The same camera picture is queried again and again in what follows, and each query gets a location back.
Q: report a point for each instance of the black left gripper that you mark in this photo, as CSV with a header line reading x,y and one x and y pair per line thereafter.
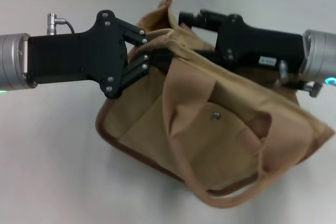
x,y
73,56

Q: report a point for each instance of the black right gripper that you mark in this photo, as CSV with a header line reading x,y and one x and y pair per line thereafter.
x,y
252,45

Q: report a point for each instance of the khaki canvas food bag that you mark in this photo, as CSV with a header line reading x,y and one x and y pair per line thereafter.
x,y
210,129

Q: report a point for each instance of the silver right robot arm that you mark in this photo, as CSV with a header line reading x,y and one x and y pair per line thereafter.
x,y
320,51

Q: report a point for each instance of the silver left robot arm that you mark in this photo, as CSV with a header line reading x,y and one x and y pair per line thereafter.
x,y
13,61

